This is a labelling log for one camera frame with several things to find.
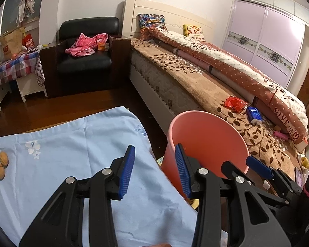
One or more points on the yellow green box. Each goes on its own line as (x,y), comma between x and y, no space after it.
(193,203)

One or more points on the checkered tablecloth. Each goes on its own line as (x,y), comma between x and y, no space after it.
(10,68)

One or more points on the red snack packet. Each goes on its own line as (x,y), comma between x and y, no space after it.
(235,104)

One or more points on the orange box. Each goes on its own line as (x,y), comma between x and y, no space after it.
(103,46)

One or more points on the pink plastic bin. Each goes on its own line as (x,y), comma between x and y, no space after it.
(208,133)

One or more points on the yellow toy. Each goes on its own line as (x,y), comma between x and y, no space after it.
(305,161)

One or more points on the light blue tablecloth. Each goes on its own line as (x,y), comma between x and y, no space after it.
(67,146)

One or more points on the lilac sliding wardrobe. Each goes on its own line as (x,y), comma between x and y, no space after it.
(262,38)

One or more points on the colourful printed pillow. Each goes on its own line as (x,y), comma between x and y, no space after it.
(152,25)

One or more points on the curved window with blinds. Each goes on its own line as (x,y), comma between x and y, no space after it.
(5,12)

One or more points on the blue box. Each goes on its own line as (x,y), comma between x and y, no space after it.
(254,114)

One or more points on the polka dot quilt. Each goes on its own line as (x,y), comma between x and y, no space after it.
(234,67)

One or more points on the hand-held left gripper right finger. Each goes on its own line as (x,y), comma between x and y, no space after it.
(182,172)

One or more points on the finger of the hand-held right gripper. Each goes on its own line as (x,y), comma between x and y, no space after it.
(258,166)
(231,168)

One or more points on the brown paper bag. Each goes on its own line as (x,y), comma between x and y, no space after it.
(11,45)

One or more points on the brown leaf-pattern blanket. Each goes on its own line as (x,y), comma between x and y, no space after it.
(195,87)

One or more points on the pink tube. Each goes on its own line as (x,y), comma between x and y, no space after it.
(282,135)

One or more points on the red gift bag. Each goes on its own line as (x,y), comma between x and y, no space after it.
(28,42)

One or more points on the hanging white clothes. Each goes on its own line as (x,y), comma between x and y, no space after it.
(27,6)

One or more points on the white bed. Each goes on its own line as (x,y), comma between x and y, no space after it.
(149,82)

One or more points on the white desk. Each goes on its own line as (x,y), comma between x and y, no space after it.
(28,90)

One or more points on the pink dotted garment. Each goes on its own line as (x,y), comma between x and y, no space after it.
(86,45)

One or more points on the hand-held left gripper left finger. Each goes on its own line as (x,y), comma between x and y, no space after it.
(126,172)

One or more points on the black leather armchair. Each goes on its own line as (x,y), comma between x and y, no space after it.
(85,61)

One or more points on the yellow flowered pillow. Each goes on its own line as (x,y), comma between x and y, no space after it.
(194,32)

